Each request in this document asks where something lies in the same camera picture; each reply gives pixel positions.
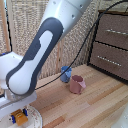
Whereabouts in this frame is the bamboo folding screen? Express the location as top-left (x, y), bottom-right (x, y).
top-left (0, 0), bottom-right (102, 82)

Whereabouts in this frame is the blue cup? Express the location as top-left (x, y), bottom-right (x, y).
top-left (59, 65), bottom-right (73, 84)

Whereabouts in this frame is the dark brown dresser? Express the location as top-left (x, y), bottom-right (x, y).
top-left (86, 9), bottom-right (128, 83)

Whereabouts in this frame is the white patterned plate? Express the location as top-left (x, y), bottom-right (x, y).
top-left (0, 104), bottom-right (44, 128)

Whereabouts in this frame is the pink cup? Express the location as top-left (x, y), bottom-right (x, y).
top-left (69, 74), bottom-right (87, 95)

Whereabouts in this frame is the black cable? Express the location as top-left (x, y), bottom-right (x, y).
top-left (34, 0), bottom-right (128, 91)

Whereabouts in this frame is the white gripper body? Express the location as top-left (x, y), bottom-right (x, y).
top-left (0, 91), bottom-right (38, 120)

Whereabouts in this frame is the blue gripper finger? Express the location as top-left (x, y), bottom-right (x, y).
top-left (10, 111), bottom-right (20, 122)
top-left (21, 107), bottom-right (29, 117)

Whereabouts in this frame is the silver drawer handle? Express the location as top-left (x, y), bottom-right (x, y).
top-left (105, 28), bottom-right (128, 37)
top-left (96, 55), bottom-right (123, 65)

